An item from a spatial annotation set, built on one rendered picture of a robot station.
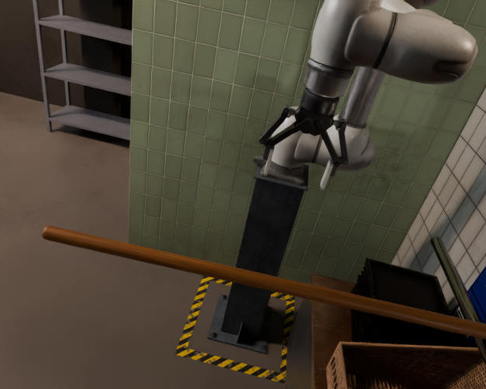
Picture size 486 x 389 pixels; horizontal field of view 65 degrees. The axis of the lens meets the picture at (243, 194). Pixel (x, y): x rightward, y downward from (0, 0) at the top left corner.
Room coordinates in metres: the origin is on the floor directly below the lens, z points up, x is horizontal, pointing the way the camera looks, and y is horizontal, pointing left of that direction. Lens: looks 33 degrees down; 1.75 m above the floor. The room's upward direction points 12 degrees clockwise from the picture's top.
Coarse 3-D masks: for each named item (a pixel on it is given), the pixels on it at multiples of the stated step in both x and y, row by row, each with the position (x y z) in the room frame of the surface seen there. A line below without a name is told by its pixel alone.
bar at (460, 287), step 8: (432, 240) 0.89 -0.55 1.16; (440, 240) 0.88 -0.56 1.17; (440, 248) 0.85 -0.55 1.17; (440, 256) 0.82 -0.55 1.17; (448, 256) 0.81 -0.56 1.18; (440, 264) 0.80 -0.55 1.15; (448, 264) 0.78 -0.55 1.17; (448, 272) 0.75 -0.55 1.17; (456, 272) 0.75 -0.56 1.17; (448, 280) 0.74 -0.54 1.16; (456, 280) 0.72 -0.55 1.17; (456, 288) 0.70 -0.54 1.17; (464, 288) 0.70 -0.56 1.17; (456, 296) 0.68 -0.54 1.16; (464, 296) 0.67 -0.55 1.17; (464, 304) 0.65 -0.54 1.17; (472, 304) 0.65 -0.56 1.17; (464, 312) 0.63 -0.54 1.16; (472, 312) 0.62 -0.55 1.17; (472, 320) 0.60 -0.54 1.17; (480, 320) 0.60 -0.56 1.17; (480, 344) 0.55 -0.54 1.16; (480, 352) 0.53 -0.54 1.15
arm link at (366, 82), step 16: (416, 0) 1.25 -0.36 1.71; (432, 0) 1.26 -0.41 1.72; (352, 80) 1.35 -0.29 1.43; (368, 80) 1.31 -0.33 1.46; (352, 96) 1.33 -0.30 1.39; (368, 96) 1.32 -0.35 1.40; (352, 112) 1.33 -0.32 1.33; (368, 112) 1.34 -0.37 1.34; (352, 128) 1.32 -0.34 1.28; (368, 128) 1.37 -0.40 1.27; (320, 144) 1.34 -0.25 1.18; (336, 144) 1.32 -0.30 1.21; (352, 144) 1.31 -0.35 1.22; (368, 144) 1.35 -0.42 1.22; (320, 160) 1.33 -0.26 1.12; (352, 160) 1.32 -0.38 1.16; (368, 160) 1.33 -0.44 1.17
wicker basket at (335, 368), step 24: (336, 360) 0.80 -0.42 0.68; (360, 360) 0.83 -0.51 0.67; (384, 360) 0.83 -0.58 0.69; (408, 360) 0.83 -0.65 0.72; (432, 360) 0.83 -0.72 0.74; (456, 360) 0.83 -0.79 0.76; (480, 360) 0.83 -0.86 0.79; (336, 384) 0.77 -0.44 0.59; (360, 384) 0.79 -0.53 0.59; (384, 384) 0.81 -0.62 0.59; (408, 384) 0.83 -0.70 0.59; (432, 384) 0.83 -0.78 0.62; (456, 384) 0.81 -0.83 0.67; (480, 384) 0.77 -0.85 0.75
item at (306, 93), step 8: (304, 96) 0.77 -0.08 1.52; (312, 96) 0.75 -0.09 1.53; (320, 96) 0.75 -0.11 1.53; (304, 104) 0.76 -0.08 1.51; (312, 104) 0.75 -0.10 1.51; (320, 104) 0.74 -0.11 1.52; (328, 104) 0.75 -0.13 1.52; (336, 104) 0.76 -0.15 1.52; (296, 112) 0.77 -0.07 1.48; (304, 112) 0.77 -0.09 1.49; (312, 112) 0.75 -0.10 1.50; (320, 112) 0.74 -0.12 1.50; (328, 112) 0.75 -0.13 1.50; (296, 120) 0.77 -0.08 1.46; (312, 120) 0.77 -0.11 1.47; (320, 120) 0.77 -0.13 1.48; (328, 120) 0.77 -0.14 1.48; (304, 128) 0.77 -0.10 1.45; (312, 128) 0.77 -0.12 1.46; (328, 128) 0.77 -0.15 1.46
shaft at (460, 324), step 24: (72, 240) 0.56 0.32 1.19; (96, 240) 0.57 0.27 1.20; (168, 264) 0.55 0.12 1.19; (192, 264) 0.56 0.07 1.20; (216, 264) 0.57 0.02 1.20; (264, 288) 0.55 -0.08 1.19; (288, 288) 0.55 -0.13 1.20; (312, 288) 0.56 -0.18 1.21; (384, 312) 0.55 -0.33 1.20; (408, 312) 0.55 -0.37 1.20; (432, 312) 0.56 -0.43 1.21; (480, 336) 0.54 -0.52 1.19
